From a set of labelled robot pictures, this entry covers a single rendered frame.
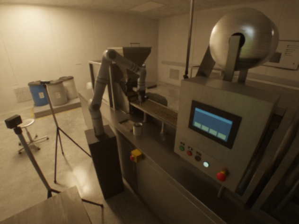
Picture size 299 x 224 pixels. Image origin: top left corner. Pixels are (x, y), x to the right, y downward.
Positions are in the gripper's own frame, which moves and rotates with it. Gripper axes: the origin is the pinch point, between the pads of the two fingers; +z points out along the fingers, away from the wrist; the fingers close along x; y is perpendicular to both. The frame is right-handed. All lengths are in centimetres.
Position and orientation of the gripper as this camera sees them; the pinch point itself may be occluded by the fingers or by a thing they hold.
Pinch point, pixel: (139, 107)
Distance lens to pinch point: 138.2
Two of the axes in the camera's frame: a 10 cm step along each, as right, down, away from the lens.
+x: -5.2, -3.7, 7.7
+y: 8.5, -2.3, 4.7
